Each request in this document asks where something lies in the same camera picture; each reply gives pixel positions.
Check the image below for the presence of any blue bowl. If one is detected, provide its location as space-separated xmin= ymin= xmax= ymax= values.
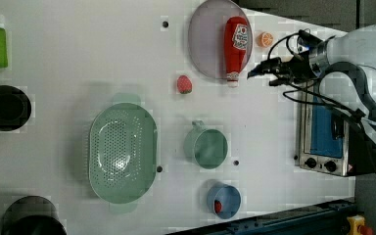
xmin=207 ymin=182 xmax=241 ymax=219

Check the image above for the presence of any small red fruit toy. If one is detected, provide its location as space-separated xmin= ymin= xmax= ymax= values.
xmin=214 ymin=201 xmax=222 ymax=213

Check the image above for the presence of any grey round plate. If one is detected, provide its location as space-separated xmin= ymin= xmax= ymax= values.
xmin=188 ymin=0 xmax=253 ymax=79

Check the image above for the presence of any black cylinder cup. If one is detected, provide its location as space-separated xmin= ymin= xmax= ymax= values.
xmin=0 ymin=85 xmax=32 ymax=131

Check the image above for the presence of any red plush ketchup bottle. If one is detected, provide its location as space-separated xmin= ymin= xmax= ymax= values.
xmin=224 ymin=17 xmax=249 ymax=87

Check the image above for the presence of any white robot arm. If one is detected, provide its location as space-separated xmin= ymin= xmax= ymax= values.
xmin=247 ymin=24 xmax=376 ymax=147

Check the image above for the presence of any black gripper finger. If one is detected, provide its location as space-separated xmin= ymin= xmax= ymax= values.
xmin=269 ymin=78 xmax=286 ymax=86
xmin=247 ymin=63 xmax=271 ymax=78

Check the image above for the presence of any black toaster oven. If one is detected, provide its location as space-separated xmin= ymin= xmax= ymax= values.
xmin=296 ymin=93 xmax=376 ymax=177

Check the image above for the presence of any green cup with handle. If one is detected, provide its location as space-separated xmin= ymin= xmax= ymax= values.
xmin=183 ymin=120 xmax=228 ymax=169

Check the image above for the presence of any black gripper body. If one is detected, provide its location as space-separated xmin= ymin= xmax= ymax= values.
xmin=269 ymin=54 xmax=316 ymax=84

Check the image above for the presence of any green oval colander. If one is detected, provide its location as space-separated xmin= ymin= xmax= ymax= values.
xmin=88 ymin=93 xmax=158 ymax=214

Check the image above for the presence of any red strawberry toy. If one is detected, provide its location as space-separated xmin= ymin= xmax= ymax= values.
xmin=176 ymin=75 xmax=193 ymax=94

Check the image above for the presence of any orange slice toy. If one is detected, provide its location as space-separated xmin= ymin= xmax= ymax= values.
xmin=258 ymin=32 xmax=274 ymax=48

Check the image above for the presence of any black cylinder holder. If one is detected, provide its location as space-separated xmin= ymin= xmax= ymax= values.
xmin=1 ymin=196 xmax=68 ymax=235

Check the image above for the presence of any yellow red emergency button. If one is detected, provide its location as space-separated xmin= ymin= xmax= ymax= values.
xmin=347 ymin=215 xmax=374 ymax=235

